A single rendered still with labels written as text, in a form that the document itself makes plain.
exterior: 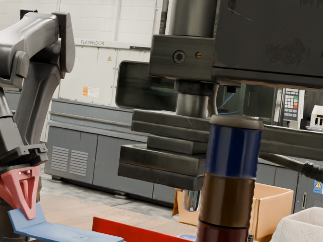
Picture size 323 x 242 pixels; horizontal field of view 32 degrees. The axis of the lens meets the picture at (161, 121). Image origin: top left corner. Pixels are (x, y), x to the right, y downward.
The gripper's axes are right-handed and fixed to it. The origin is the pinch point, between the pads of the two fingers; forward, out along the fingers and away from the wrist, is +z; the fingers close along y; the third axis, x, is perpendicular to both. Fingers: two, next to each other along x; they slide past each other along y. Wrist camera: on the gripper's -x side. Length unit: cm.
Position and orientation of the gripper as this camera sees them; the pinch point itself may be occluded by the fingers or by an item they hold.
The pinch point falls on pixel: (28, 214)
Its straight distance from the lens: 87.9
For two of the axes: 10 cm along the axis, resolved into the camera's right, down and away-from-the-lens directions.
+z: 3.7, 9.2, -1.4
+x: 4.3, -0.4, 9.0
